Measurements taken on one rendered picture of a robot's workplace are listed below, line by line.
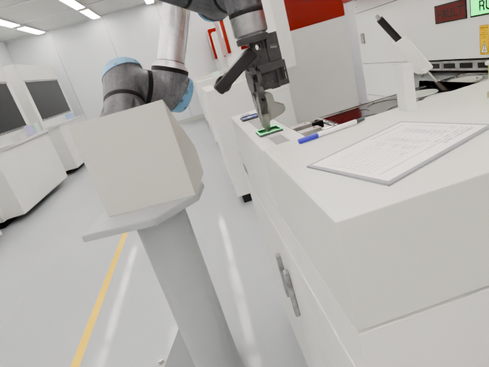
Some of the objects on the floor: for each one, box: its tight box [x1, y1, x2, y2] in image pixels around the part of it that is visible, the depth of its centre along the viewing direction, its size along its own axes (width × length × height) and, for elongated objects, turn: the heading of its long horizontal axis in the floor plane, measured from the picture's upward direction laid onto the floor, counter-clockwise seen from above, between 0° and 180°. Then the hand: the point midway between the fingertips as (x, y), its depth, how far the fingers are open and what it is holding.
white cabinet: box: [239, 154, 489, 367], centre depth 101 cm, size 64×96×82 cm, turn 45°
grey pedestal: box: [82, 181, 249, 367], centre depth 120 cm, size 51×44×82 cm
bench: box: [2, 64, 87, 175], centre depth 678 cm, size 108×180×200 cm, turn 45°
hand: (265, 127), depth 82 cm, fingers closed
